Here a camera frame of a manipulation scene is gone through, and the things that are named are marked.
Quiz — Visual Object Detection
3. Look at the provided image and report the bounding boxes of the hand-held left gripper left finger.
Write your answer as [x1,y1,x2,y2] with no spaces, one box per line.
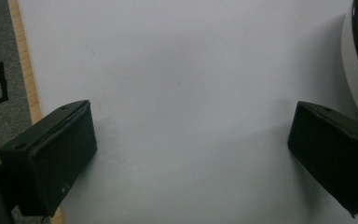
[0,100,98,217]

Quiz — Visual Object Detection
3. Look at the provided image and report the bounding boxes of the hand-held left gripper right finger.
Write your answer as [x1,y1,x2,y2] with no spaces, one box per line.
[287,101,358,216]

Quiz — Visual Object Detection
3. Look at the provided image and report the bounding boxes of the wooden table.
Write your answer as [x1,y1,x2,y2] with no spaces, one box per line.
[7,0,64,224]

